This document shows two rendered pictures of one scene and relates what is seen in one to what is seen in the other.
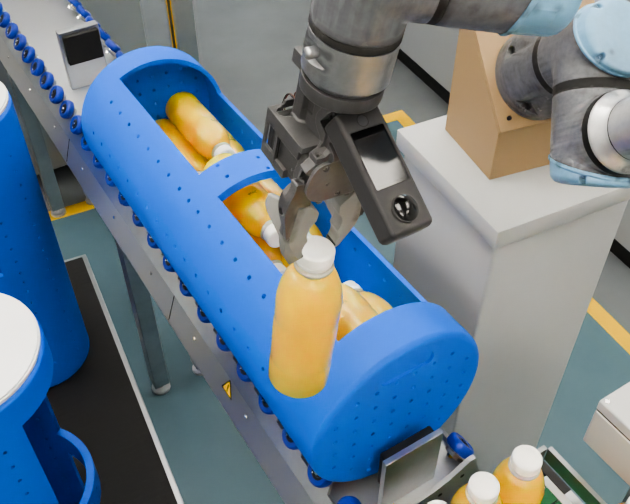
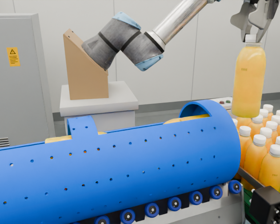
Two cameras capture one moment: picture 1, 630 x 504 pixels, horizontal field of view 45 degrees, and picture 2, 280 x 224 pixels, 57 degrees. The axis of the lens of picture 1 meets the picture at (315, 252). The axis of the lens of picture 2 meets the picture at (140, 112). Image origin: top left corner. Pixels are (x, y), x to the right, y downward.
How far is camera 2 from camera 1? 1.08 m
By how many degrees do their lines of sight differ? 66
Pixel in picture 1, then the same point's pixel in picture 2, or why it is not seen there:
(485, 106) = (95, 71)
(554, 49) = (116, 32)
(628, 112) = (164, 27)
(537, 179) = (114, 92)
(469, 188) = (110, 101)
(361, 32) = not seen: outside the picture
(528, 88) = (108, 54)
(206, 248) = (124, 154)
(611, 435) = not seen: hidden behind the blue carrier
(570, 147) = (150, 51)
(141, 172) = (22, 180)
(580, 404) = not seen: hidden behind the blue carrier
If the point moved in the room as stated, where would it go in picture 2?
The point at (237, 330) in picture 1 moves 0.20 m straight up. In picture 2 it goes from (176, 163) to (180, 91)
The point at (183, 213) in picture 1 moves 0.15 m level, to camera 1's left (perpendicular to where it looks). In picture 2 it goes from (89, 159) to (58, 202)
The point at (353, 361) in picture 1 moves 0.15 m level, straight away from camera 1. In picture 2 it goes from (222, 114) to (173, 109)
